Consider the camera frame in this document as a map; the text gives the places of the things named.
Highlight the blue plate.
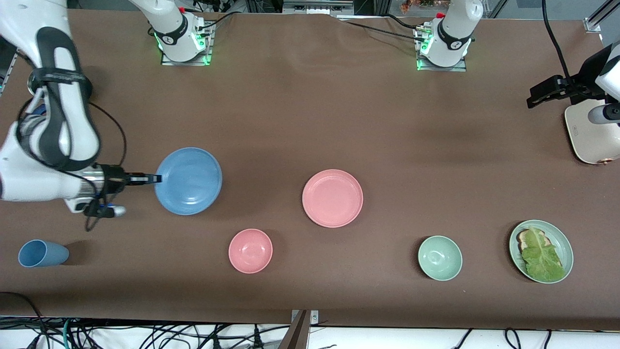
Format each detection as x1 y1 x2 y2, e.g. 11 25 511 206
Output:
154 147 223 216

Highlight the pink plate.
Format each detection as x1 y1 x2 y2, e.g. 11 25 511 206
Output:
302 169 364 228

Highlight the cream white board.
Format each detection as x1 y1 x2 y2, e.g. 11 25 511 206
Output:
564 99 620 165

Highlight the blue cup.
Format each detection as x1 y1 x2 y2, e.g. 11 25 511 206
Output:
18 239 70 268

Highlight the pink bowl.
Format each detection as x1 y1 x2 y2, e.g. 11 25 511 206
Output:
228 228 273 274

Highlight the toasted bread slice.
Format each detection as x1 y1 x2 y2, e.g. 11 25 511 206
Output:
516 229 548 253

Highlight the green plate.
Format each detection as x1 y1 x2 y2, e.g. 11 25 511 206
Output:
509 220 574 284

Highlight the green lettuce leaf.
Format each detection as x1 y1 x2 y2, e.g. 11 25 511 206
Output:
521 226 566 283

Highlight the brown table cover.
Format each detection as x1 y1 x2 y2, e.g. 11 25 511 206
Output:
0 7 620 331

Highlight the green bowl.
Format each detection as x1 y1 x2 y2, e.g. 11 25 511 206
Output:
418 235 463 282

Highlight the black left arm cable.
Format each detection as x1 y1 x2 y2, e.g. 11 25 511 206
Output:
541 0 574 85

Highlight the thick black floor cable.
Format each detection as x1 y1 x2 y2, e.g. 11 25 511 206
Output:
0 291 48 349

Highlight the black base cable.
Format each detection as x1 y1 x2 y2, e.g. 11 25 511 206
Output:
385 14 423 31
339 19 427 43
196 11 243 31

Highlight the metal table bracket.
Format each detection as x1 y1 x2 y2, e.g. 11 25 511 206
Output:
279 309 319 349

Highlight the grey metal rail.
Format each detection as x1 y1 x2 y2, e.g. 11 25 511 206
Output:
282 0 354 17

